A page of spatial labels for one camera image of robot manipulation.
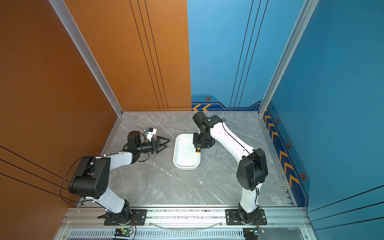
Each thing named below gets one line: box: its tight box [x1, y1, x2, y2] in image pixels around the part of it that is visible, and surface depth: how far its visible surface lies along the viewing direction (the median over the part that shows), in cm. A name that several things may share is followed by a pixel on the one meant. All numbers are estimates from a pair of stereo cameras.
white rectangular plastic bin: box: [173, 133, 201, 170], surface depth 96 cm
